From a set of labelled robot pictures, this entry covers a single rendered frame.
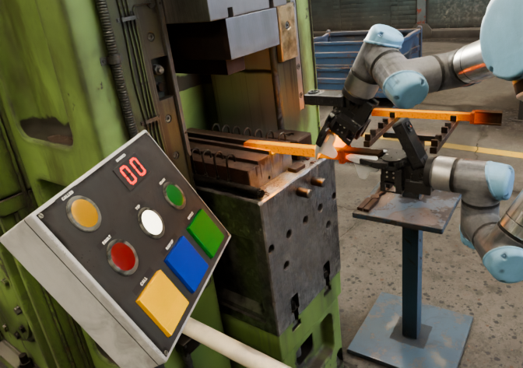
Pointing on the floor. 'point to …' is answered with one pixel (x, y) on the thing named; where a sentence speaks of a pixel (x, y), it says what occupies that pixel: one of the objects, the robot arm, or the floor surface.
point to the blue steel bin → (334, 61)
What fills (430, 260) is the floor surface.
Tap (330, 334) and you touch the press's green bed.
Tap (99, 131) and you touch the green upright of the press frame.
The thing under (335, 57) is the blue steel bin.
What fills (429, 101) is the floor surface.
